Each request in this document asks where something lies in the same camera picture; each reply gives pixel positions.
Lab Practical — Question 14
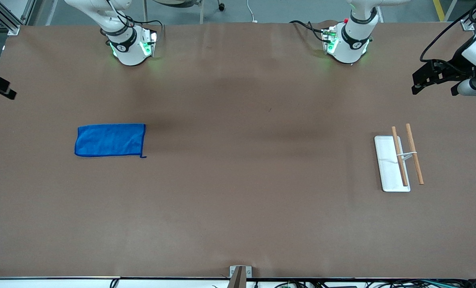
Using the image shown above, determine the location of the grey office chair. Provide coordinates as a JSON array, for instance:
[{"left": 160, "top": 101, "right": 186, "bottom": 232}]
[{"left": 142, "top": 0, "right": 226, "bottom": 24}]

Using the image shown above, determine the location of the aluminium frame post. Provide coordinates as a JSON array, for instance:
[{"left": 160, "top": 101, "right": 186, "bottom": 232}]
[
  {"left": 0, "top": 0, "right": 36, "bottom": 36},
  {"left": 460, "top": 0, "right": 476, "bottom": 32}
]

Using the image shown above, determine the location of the blue microfibre towel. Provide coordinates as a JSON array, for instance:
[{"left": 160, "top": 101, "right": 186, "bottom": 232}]
[{"left": 74, "top": 123, "right": 147, "bottom": 158}]

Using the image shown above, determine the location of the grey metal bracket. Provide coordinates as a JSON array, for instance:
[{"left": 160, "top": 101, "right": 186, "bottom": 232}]
[{"left": 229, "top": 265, "right": 253, "bottom": 279}]

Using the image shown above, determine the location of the thin white cable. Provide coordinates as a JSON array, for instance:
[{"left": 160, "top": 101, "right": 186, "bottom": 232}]
[{"left": 246, "top": 0, "right": 259, "bottom": 23}]

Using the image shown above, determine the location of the white rack with wooden rods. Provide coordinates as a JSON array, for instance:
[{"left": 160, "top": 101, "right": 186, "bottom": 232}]
[{"left": 374, "top": 123, "right": 425, "bottom": 193}]

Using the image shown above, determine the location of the black right arm base cable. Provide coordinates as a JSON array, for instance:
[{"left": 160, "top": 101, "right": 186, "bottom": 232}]
[{"left": 100, "top": 0, "right": 165, "bottom": 39}]

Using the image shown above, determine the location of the black arm base cable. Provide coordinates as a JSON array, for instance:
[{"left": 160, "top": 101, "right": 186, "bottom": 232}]
[
  {"left": 289, "top": 20, "right": 331, "bottom": 43},
  {"left": 100, "top": 0, "right": 165, "bottom": 39}
]

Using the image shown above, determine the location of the black left arm base cable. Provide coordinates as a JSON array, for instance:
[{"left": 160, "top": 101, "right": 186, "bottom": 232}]
[{"left": 289, "top": 20, "right": 331, "bottom": 43}]

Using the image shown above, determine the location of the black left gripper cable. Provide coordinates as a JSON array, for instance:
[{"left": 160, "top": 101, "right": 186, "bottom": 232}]
[{"left": 420, "top": 0, "right": 476, "bottom": 63}]

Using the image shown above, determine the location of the brown camera mount bar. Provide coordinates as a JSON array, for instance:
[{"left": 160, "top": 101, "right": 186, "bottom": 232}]
[{"left": 227, "top": 267, "right": 247, "bottom": 288}]

